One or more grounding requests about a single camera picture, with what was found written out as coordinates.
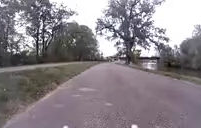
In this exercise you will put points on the robot's own part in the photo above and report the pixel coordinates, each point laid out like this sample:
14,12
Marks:
65,126
134,126

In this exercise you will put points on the clump of bushes and trees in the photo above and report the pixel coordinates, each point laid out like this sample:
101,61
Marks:
194,50

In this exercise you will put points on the grass verge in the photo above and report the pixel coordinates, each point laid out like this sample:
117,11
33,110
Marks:
181,76

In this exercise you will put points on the large bare-branched tree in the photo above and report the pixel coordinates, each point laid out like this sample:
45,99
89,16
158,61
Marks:
130,30

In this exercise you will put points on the grass strip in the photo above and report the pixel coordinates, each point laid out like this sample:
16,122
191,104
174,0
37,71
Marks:
24,86

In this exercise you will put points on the reddish asphalt path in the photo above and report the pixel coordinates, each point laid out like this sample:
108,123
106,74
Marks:
121,96

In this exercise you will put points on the row of trees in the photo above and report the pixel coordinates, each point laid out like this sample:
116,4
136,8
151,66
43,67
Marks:
44,36

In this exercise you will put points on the grey asphalt road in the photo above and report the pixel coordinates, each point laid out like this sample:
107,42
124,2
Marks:
24,67

